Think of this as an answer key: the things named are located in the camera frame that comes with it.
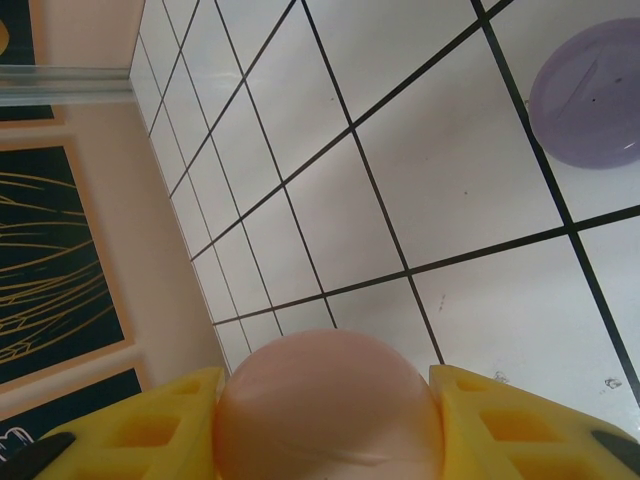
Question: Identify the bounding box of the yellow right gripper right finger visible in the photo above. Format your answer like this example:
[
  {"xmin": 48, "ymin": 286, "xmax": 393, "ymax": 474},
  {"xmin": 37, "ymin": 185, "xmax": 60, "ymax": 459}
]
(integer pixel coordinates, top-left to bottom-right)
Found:
[{"xmin": 428, "ymin": 363, "xmax": 640, "ymax": 480}]

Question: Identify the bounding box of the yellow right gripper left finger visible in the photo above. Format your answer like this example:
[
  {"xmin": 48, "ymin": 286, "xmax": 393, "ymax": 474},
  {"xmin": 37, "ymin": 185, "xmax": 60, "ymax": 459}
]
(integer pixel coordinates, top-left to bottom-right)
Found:
[{"xmin": 0, "ymin": 366, "xmax": 227, "ymax": 480}]

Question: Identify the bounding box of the pink earbud charging case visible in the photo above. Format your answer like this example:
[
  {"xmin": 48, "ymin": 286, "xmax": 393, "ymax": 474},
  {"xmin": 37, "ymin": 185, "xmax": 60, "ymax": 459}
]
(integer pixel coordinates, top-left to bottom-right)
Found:
[{"xmin": 213, "ymin": 328, "xmax": 447, "ymax": 480}]

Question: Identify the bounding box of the purple earbud charging case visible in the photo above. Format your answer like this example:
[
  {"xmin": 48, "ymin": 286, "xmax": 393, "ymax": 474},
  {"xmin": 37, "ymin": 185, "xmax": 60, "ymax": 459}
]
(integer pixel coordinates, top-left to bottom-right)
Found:
[{"xmin": 528, "ymin": 17, "xmax": 640, "ymax": 170}]

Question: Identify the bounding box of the dark panel with pink flowers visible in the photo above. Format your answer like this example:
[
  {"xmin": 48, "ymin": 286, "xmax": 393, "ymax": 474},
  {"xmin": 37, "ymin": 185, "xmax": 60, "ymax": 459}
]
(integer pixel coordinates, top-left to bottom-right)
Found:
[{"xmin": 0, "ymin": 367, "xmax": 147, "ymax": 480}]

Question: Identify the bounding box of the dark panel with gold lines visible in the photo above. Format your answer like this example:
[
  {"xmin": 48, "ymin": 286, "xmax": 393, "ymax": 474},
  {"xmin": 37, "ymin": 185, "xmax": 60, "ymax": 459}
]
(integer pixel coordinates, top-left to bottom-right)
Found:
[{"xmin": 0, "ymin": 145, "xmax": 137, "ymax": 386}]

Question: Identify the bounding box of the dark panel with gold oval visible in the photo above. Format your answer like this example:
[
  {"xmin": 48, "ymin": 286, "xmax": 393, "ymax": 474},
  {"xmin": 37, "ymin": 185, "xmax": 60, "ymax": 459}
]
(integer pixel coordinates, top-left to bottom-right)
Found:
[{"xmin": 0, "ymin": 0, "xmax": 37, "ymax": 66}]

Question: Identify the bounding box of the aluminium corner post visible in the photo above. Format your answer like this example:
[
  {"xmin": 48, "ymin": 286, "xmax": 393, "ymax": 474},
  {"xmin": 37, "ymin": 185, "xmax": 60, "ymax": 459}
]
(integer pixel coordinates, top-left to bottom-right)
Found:
[{"xmin": 0, "ymin": 66, "xmax": 134, "ymax": 107}]

